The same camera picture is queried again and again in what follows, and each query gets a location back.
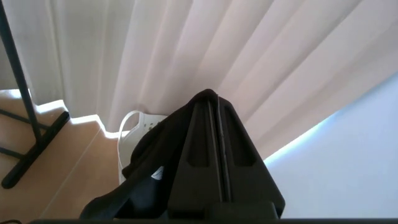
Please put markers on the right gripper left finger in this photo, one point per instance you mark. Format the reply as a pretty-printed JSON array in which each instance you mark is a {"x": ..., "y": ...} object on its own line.
[{"x": 196, "y": 183}]

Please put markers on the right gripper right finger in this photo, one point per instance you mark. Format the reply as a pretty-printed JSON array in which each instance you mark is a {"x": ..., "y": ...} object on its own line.
[{"x": 252, "y": 183}]

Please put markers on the black garment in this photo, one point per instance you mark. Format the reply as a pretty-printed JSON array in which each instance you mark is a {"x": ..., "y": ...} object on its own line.
[{"x": 149, "y": 155}]

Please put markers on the white laundry basket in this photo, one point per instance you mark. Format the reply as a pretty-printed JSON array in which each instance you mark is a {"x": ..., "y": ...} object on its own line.
[{"x": 130, "y": 140}]

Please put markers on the black clothes rack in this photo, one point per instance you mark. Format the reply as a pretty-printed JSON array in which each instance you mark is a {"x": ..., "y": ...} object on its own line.
[{"x": 18, "y": 77}]

